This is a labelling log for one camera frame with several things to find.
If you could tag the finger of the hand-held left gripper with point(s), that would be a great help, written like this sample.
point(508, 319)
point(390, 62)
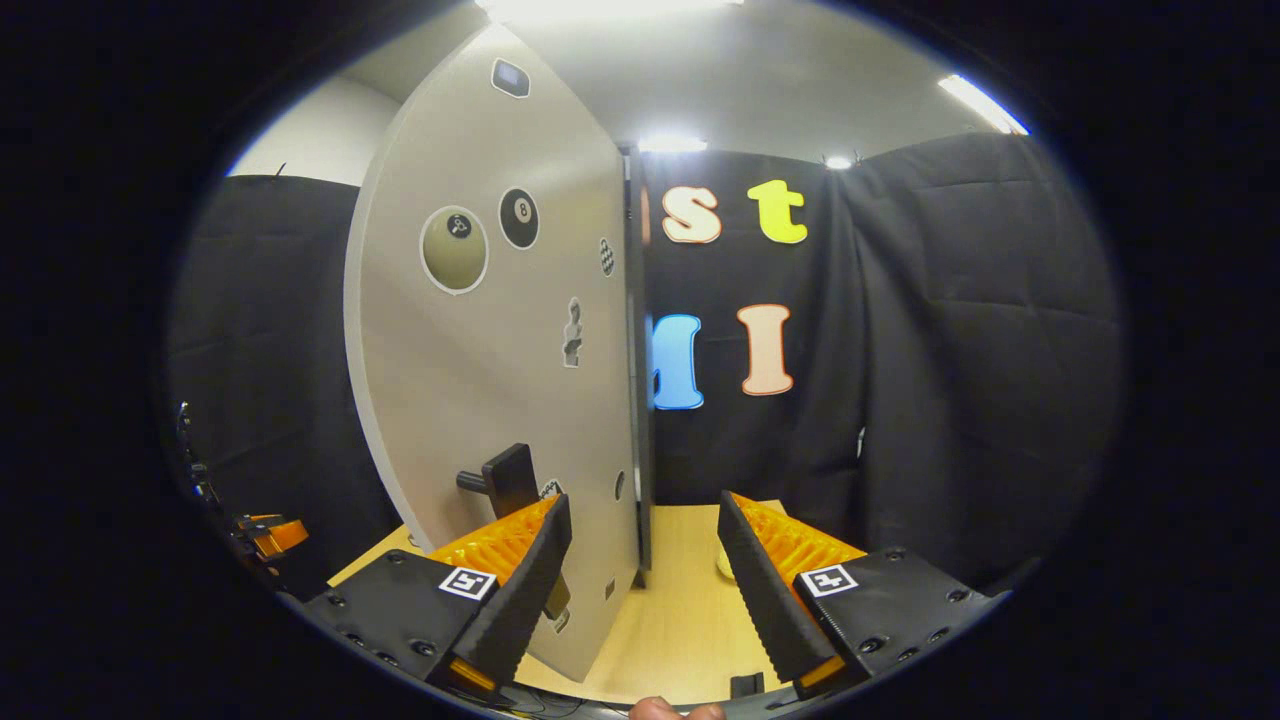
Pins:
point(280, 535)

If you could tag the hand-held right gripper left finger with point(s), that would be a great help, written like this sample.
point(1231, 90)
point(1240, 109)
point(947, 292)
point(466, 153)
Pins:
point(520, 600)

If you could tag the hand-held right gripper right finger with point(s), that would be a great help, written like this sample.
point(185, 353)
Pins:
point(765, 600)

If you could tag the dark grey cabinet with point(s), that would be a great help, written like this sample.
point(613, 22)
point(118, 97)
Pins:
point(647, 480)

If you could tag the grey cabinet door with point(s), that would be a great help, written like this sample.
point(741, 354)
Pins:
point(500, 380)

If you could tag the yellow bun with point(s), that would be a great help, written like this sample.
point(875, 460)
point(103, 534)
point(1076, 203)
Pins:
point(724, 563)

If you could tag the black backdrop cloth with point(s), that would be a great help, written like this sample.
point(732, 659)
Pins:
point(950, 350)

